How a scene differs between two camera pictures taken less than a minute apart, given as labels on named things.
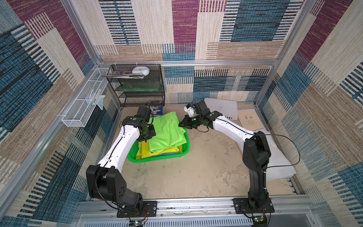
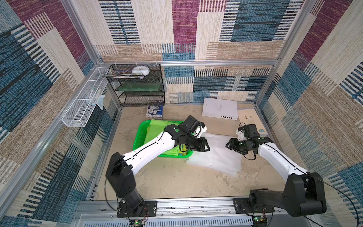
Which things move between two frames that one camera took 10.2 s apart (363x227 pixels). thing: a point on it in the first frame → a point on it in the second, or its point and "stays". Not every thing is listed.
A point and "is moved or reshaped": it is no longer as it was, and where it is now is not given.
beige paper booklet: x=249 y=119 stays
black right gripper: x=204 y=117 → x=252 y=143
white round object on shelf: x=143 y=70 stays
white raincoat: x=279 y=165 is moved or reshaped
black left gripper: x=151 y=133 → x=202 y=145
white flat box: x=228 y=109 stays
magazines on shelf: x=125 y=74 stays
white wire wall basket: x=78 y=114 stays
